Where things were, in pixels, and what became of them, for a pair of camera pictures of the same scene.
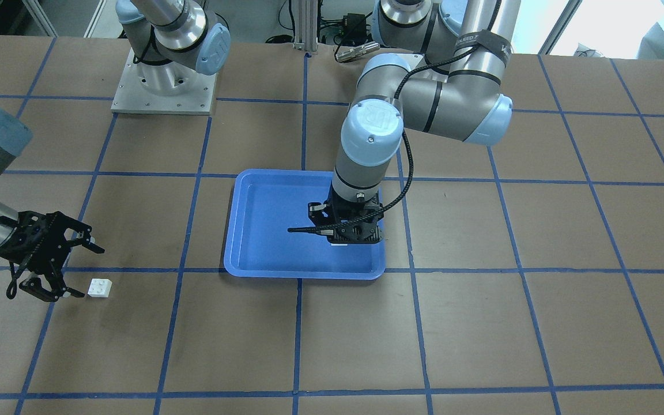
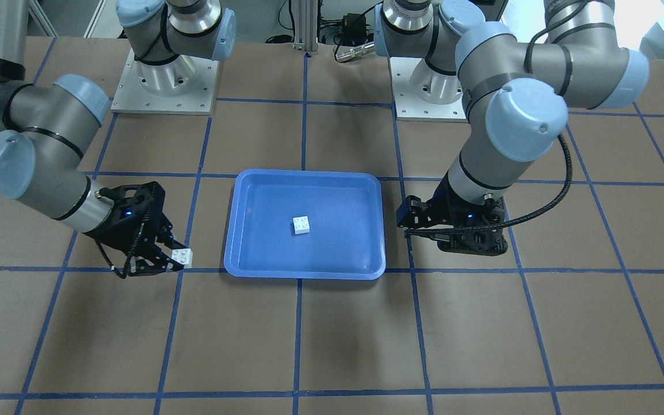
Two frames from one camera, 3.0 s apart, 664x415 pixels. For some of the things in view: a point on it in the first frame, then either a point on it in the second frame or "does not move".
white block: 100,287 -> 184,256
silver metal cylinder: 347,55 does not move
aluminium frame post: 306,36 does not move
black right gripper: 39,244 -> 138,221
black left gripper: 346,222 -> 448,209
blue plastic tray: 263,204 does not move
